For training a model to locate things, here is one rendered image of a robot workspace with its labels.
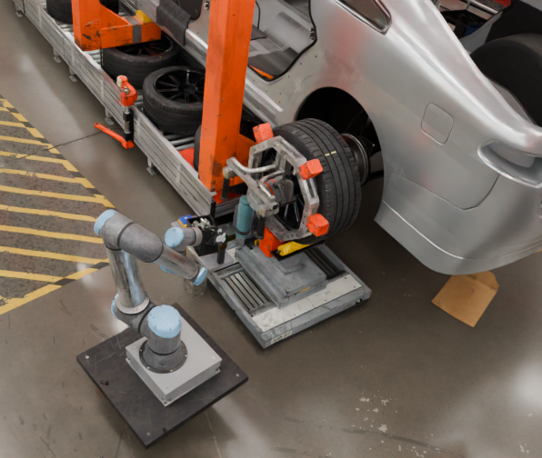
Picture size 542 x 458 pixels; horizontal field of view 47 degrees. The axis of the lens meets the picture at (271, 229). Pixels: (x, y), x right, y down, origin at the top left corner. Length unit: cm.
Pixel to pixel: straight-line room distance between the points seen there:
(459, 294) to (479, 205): 146
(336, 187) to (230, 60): 86
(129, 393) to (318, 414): 102
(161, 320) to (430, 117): 153
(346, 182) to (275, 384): 118
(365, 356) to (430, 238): 93
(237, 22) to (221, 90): 37
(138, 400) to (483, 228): 178
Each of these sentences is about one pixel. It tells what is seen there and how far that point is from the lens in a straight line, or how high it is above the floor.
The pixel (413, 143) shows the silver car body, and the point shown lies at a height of 131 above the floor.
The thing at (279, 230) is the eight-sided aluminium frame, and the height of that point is 59.
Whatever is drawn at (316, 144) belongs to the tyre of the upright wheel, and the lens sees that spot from 315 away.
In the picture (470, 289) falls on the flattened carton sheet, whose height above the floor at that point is 1.
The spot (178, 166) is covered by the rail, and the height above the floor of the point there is 35.
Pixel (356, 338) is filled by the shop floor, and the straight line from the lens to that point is 383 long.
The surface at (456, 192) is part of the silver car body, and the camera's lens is 299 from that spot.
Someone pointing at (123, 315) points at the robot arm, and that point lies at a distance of 294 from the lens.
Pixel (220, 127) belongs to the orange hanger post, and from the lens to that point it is 352.
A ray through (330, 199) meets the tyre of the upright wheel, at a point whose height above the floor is 98.
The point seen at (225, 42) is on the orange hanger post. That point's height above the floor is 149.
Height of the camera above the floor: 286
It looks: 41 degrees down
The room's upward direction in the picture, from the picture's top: 10 degrees clockwise
